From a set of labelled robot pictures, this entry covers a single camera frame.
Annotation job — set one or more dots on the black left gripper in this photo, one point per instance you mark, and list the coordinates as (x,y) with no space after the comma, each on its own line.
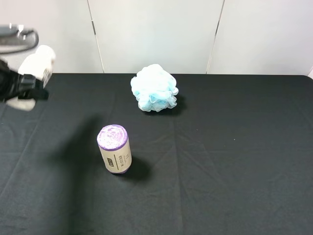
(26,86)

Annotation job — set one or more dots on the white milk bottle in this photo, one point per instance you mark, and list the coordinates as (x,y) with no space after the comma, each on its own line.
(40,65)

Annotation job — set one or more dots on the purple garbage bag roll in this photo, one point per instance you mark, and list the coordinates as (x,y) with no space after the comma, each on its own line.
(113,142)

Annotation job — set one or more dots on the blue mesh bath sponge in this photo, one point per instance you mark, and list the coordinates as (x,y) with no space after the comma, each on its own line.
(154,89)

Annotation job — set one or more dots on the black tablecloth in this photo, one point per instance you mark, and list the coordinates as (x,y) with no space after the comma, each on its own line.
(234,157)

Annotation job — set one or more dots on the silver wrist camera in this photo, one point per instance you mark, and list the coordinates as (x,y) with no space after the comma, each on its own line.
(12,35)

